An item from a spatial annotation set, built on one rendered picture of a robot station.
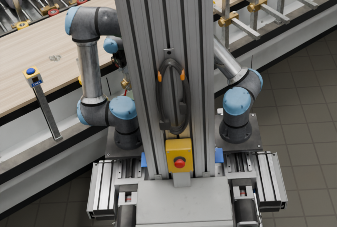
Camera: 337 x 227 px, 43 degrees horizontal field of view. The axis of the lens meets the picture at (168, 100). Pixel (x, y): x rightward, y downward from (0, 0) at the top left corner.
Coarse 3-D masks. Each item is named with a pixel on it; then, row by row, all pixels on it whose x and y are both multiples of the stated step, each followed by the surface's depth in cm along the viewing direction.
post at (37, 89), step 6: (36, 90) 223; (42, 90) 225; (36, 96) 227; (42, 96) 227; (42, 102) 230; (42, 108) 234; (48, 108) 234; (48, 114) 237; (48, 120) 239; (54, 120) 242; (48, 126) 244; (54, 126) 244; (54, 132) 247; (54, 138) 251; (60, 138) 251
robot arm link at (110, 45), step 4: (108, 36) 212; (112, 36) 212; (104, 40) 213; (108, 40) 210; (112, 40) 210; (116, 40) 211; (120, 40) 210; (104, 44) 210; (108, 44) 209; (112, 44) 209; (116, 44) 210; (120, 44) 211; (104, 48) 211; (108, 48) 211; (112, 48) 210; (116, 48) 210; (120, 48) 212; (108, 52) 213; (112, 52) 212
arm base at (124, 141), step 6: (138, 126) 196; (114, 132) 201; (120, 132) 194; (132, 132) 194; (138, 132) 197; (114, 138) 201; (120, 138) 197; (126, 138) 196; (132, 138) 196; (138, 138) 199; (120, 144) 199; (126, 144) 197; (132, 144) 197; (138, 144) 199
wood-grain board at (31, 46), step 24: (96, 0) 320; (216, 0) 306; (240, 0) 306; (48, 24) 302; (0, 48) 287; (24, 48) 285; (48, 48) 283; (72, 48) 281; (0, 72) 269; (48, 72) 265; (72, 72) 263; (0, 96) 253; (24, 96) 252
